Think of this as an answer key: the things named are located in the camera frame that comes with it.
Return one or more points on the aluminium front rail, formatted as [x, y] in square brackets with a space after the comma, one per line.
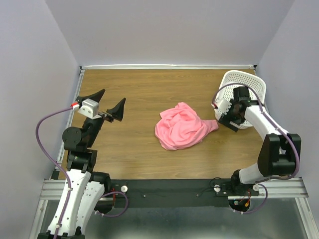
[293, 188]

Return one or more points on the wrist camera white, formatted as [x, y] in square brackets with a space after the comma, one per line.
[221, 106]
[89, 108]

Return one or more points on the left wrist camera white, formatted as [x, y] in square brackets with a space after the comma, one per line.
[89, 108]

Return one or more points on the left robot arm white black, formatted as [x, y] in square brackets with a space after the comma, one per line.
[83, 187]

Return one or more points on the white perforated plastic basket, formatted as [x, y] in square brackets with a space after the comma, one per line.
[233, 78]

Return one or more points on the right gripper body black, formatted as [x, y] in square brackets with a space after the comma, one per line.
[231, 116]

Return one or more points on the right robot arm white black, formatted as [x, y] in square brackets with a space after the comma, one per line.
[279, 157]

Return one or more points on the pink t shirt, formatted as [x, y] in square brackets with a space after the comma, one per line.
[180, 127]

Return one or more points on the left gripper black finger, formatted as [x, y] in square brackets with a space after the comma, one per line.
[117, 112]
[95, 97]

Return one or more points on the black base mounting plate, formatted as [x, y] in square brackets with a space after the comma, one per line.
[176, 193]

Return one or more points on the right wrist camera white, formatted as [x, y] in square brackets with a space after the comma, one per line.
[221, 106]

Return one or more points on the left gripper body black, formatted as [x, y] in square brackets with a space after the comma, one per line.
[94, 127]

